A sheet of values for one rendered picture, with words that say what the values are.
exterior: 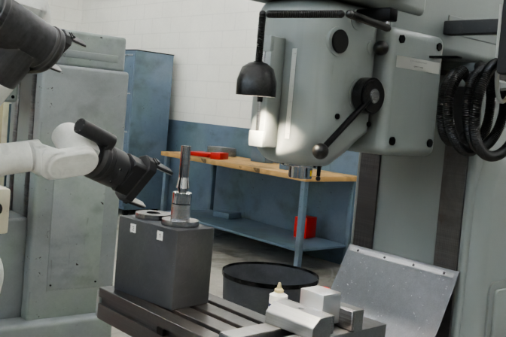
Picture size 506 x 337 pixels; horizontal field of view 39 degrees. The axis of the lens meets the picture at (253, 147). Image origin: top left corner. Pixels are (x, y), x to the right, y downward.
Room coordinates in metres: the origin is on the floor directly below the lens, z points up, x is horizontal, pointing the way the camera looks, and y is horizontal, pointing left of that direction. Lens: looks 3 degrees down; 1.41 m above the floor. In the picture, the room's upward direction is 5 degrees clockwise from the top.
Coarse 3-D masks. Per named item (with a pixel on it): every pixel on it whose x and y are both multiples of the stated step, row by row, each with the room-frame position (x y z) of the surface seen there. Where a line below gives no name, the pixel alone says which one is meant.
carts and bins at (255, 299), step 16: (224, 272) 3.46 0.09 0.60; (240, 272) 3.59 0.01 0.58; (256, 272) 3.63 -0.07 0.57; (272, 272) 3.64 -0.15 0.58; (288, 272) 3.62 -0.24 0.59; (304, 272) 3.56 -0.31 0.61; (224, 288) 3.34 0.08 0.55; (240, 288) 3.23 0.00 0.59; (256, 288) 3.20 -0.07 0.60; (272, 288) 3.18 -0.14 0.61; (288, 288) 3.19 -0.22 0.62; (240, 304) 3.24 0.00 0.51; (256, 304) 3.20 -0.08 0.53
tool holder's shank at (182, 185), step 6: (186, 150) 1.69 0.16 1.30; (180, 156) 1.70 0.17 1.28; (186, 156) 1.69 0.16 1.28; (180, 162) 1.70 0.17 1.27; (186, 162) 1.69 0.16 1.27; (180, 168) 1.69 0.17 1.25; (186, 168) 1.69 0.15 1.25; (180, 174) 1.69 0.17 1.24; (186, 174) 1.69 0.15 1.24; (180, 180) 1.69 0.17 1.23; (186, 180) 1.69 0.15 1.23; (180, 186) 1.69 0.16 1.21; (186, 186) 1.69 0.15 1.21; (180, 192) 1.69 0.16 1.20; (186, 192) 1.70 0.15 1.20
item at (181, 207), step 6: (174, 198) 1.69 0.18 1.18; (180, 198) 1.68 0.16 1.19; (186, 198) 1.68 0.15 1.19; (174, 204) 1.68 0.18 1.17; (180, 204) 1.68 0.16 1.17; (186, 204) 1.68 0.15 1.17; (174, 210) 1.68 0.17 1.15; (180, 210) 1.68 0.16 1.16; (186, 210) 1.68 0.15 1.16; (174, 216) 1.68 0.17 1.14; (180, 216) 1.68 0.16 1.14; (186, 216) 1.68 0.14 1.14
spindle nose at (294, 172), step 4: (292, 168) 1.42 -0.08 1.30; (296, 168) 1.41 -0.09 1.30; (300, 168) 1.41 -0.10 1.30; (304, 168) 1.41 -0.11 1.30; (308, 168) 1.41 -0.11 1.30; (288, 172) 1.43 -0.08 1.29; (292, 172) 1.42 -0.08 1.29; (296, 172) 1.41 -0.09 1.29; (300, 172) 1.41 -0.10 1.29; (304, 172) 1.41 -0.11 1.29; (308, 172) 1.42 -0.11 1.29; (288, 176) 1.43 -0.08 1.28; (292, 176) 1.42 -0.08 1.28; (296, 176) 1.41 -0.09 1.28; (300, 176) 1.41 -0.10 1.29; (304, 176) 1.41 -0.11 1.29; (308, 176) 1.42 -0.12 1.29
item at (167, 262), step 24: (120, 216) 1.76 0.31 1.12; (144, 216) 1.73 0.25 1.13; (168, 216) 1.75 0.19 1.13; (120, 240) 1.75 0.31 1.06; (144, 240) 1.69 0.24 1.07; (168, 240) 1.64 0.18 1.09; (192, 240) 1.65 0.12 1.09; (120, 264) 1.75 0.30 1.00; (144, 264) 1.69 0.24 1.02; (168, 264) 1.63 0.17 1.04; (192, 264) 1.66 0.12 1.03; (120, 288) 1.74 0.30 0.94; (144, 288) 1.69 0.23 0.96; (168, 288) 1.63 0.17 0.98; (192, 288) 1.66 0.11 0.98
